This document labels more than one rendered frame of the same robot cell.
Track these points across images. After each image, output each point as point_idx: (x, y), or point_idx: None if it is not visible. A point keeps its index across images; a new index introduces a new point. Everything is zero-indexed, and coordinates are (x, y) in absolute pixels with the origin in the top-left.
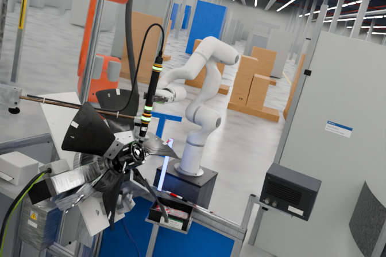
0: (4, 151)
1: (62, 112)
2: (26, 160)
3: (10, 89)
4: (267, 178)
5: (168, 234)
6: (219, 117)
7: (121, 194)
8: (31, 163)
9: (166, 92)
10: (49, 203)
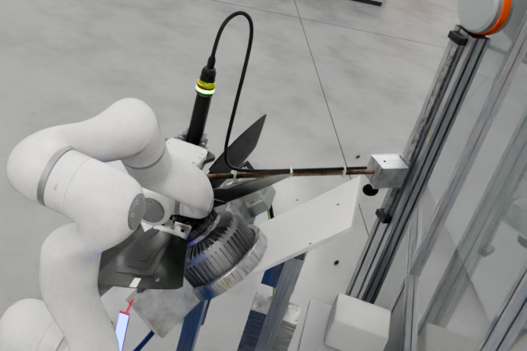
0: (401, 332)
1: (325, 210)
2: (350, 313)
3: (383, 156)
4: None
5: None
6: (9, 307)
7: None
8: (337, 308)
9: (173, 149)
10: (267, 309)
